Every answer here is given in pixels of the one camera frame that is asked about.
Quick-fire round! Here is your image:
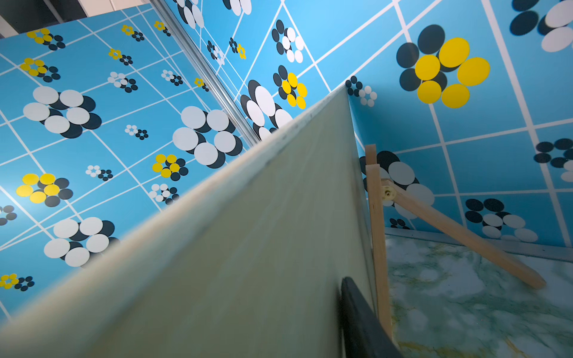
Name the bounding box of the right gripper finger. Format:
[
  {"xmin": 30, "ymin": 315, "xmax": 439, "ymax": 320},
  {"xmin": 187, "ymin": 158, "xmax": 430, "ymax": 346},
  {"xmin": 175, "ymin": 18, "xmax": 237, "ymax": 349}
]
[{"xmin": 340, "ymin": 277, "xmax": 403, "ymax": 358}]

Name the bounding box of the plywood board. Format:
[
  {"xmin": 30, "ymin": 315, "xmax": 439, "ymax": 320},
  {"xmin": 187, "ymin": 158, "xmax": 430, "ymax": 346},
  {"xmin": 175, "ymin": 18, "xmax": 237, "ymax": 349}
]
[{"xmin": 1, "ymin": 89, "xmax": 376, "ymax": 357}]

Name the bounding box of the wooden easel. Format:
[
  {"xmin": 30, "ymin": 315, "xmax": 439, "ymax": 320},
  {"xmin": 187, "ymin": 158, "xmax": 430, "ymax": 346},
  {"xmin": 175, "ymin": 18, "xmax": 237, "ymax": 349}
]
[{"xmin": 363, "ymin": 144, "xmax": 548, "ymax": 350}]

